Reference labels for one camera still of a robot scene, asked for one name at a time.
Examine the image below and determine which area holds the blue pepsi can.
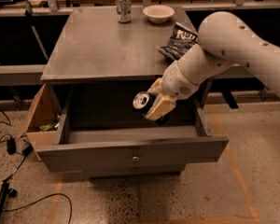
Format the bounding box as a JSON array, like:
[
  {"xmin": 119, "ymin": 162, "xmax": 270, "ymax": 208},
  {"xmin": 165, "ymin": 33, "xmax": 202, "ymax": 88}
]
[{"xmin": 133, "ymin": 91, "xmax": 169, "ymax": 125}]

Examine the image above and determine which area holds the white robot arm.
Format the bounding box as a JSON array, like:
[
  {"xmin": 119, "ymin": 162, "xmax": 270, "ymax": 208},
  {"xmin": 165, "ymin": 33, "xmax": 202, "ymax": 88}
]
[{"xmin": 145, "ymin": 11, "xmax": 280, "ymax": 121}]

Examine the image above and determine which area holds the open grey top drawer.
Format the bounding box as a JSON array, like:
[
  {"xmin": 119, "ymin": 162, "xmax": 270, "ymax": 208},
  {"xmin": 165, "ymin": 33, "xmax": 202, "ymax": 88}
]
[{"xmin": 36, "ymin": 88, "xmax": 229, "ymax": 176}]

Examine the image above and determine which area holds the silver green soda can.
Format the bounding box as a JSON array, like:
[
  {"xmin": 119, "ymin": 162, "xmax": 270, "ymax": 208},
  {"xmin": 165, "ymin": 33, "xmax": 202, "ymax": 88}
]
[{"xmin": 116, "ymin": 0, "xmax": 132, "ymax": 23}]

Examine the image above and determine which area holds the dark blue chip bag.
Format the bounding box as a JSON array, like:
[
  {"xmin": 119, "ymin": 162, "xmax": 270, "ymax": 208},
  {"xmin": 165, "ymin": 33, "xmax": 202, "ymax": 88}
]
[{"xmin": 156, "ymin": 22, "xmax": 199, "ymax": 61}]

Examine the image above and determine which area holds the grey wooden cabinet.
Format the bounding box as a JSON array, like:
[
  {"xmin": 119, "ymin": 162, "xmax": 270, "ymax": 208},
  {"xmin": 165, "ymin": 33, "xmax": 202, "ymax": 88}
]
[{"xmin": 40, "ymin": 5, "xmax": 218, "ymax": 179}]

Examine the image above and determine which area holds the white paper bowl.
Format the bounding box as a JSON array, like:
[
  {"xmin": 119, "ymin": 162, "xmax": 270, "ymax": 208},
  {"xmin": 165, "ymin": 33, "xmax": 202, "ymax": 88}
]
[{"xmin": 143, "ymin": 5, "xmax": 175, "ymax": 24}]

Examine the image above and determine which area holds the brown cardboard box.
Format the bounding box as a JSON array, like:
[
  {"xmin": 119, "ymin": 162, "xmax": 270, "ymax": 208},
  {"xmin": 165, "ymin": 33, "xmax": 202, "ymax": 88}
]
[{"xmin": 16, "ymin": 84, "xmax": 61, "ymax": 161}]

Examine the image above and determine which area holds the black power adapter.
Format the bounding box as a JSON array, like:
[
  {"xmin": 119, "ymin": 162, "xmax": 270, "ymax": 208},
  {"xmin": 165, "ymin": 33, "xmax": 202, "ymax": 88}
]
[{"xmin": 7, "ymin": 138, "xmax": 16, "ymax": 155}]

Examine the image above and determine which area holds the black stand base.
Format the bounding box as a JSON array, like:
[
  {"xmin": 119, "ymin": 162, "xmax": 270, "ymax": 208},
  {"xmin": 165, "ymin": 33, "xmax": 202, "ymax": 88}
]
[{"xmin": 0, "ymin": 181, "xmax": 17, "ymax": 217}]

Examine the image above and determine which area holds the black floor cable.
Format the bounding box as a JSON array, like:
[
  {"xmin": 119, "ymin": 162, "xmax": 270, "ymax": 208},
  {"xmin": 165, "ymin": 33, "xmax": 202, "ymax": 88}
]
[{"xmin": 0, "ymin": 193, "xmax": 74, "ymax": 224}]

